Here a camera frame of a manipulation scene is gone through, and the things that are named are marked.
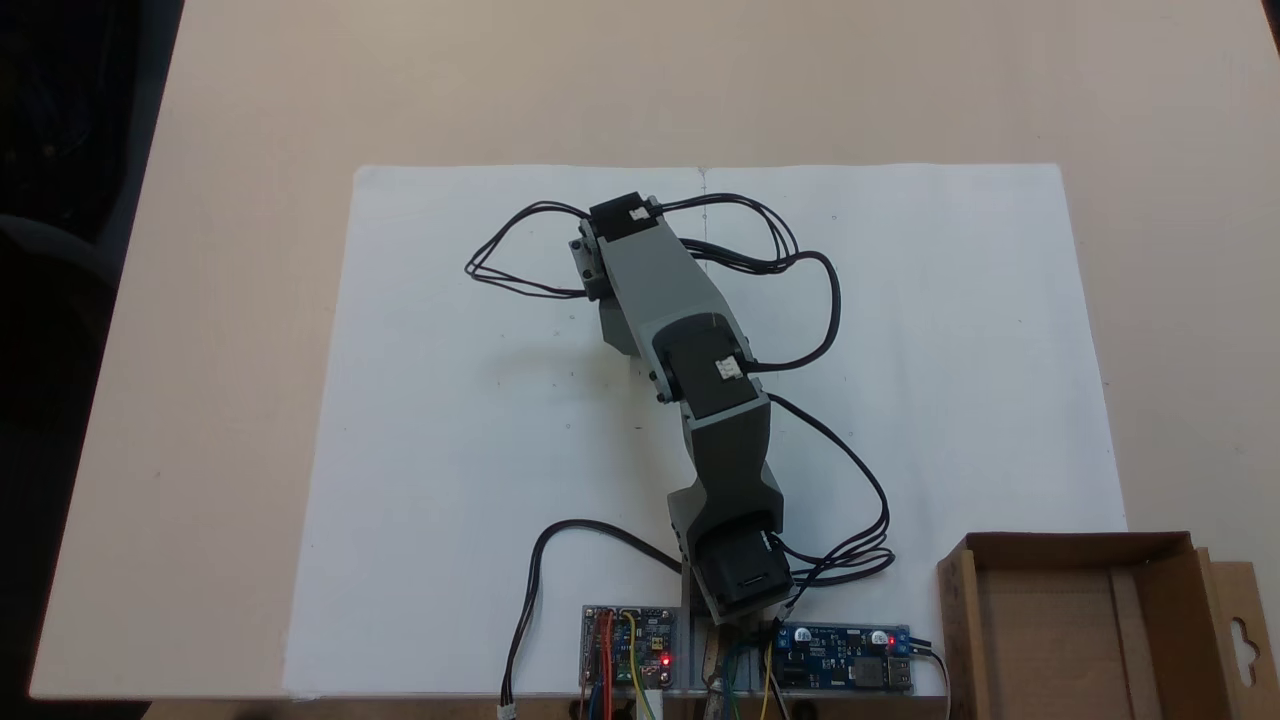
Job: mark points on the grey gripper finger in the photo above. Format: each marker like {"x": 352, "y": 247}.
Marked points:
{"x": 620, "y": 328}

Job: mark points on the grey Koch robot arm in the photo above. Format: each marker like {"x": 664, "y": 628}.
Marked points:
{"x": 680, "y": 300}

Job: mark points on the white paper sheet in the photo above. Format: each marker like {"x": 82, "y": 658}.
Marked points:
{"x": 450, "y": 450}
{"x": 950, "y": 400}

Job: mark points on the grey controller circuit board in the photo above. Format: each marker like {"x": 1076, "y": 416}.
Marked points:
{"x": 630, "y": 650}

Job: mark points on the blue circuit board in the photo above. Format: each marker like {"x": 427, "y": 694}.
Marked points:
{"x": 845, "y": 660}

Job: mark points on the brown cardboard box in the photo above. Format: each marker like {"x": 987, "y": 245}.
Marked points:
{"x": 1080, "y": 640}

